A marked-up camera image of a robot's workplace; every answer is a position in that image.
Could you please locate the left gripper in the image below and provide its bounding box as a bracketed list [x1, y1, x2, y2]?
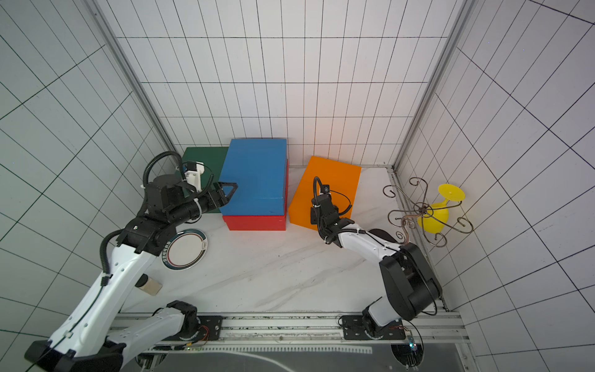
[170, 181, 239, 226]

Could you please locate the orange shoebox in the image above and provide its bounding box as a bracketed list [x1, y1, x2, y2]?
[287, 155, 362, 232]

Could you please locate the blue shoebox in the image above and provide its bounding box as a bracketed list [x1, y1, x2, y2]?
[219, 138, 288, 216]

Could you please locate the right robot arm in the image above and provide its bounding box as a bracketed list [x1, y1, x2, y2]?
[311, 194, 443, 337]

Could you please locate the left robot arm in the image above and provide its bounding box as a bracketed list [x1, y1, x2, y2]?
[24, 175, 238, 371]

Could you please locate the red shoebox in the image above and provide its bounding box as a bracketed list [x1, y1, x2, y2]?
[221, 159, 288, 231]

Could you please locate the green shoebox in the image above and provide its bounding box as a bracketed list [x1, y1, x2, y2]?
[182, 147, 229, 186]

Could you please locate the round white plate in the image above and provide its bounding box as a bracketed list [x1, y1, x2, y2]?
[161, 229, 208, 271]

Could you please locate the dark oval tray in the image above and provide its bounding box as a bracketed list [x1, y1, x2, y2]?
[369, 229, 407, 245]

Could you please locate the yellow plastic goblet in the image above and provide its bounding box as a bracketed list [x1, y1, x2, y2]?
[418, 184, 466, 234]

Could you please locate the small beige cup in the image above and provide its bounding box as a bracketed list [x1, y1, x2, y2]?
[135, 274, 163, 296]

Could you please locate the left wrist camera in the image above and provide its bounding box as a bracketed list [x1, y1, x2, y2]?
[184, 161, 205, 192]

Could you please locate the ornate metal wire stand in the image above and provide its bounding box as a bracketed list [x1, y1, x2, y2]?
[387, 177, 475, 248]

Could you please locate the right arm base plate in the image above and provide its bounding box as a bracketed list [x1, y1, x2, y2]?
[338, 315, 406, 341]

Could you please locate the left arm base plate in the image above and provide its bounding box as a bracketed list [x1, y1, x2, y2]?
[174, 316, 223, 347]

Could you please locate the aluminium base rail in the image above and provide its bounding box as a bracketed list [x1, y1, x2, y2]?
[106, 311, 470, 357]

